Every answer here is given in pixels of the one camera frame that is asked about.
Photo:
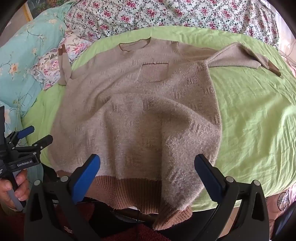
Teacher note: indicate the pastel floral pillow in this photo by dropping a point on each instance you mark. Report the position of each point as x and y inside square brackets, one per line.
[53, 64]

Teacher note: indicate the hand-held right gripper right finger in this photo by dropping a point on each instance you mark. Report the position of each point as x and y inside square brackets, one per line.
[208, 176]

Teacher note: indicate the dark red clothing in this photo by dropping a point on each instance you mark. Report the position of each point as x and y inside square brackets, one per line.
[143, 234]

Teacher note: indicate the person's left hand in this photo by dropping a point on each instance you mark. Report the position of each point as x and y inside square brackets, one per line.
[22, 187]

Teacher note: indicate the framed wall picture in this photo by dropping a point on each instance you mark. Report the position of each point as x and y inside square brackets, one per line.
[29, 11]

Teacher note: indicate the beige knitted sweater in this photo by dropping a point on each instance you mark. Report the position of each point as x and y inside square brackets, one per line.
[138, 115]

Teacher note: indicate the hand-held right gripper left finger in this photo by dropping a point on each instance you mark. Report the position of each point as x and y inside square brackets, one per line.
[86, 176]

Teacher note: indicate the turquoise floral pillow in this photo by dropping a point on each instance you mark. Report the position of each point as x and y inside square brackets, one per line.
[20, 58]

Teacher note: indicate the pink floral quilt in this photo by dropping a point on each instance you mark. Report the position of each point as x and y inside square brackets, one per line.
[161, 14]

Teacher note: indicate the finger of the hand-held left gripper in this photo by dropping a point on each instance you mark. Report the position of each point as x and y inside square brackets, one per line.
[27, 131]
[44, 141]

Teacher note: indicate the light green bed sheet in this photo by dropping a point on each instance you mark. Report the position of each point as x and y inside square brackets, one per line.
[254, 115]

